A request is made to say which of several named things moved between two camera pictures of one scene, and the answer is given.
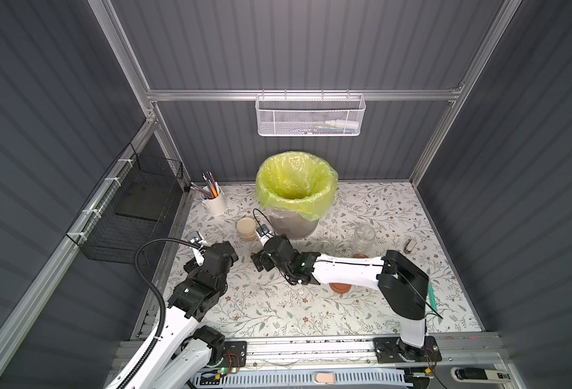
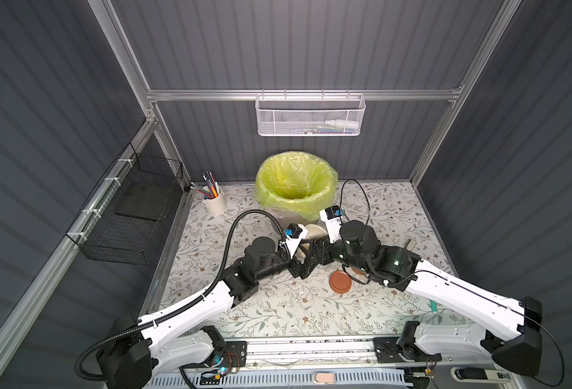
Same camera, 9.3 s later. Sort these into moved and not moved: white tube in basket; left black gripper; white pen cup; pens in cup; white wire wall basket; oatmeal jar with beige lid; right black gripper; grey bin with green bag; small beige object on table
Moved: left black gripper; oatmeal jar with beige lid; right black gripper
Not moved: white pen cup; white wire wall basket; grey bin with green bag; pens in cup; small beige object on table; white tube in basket
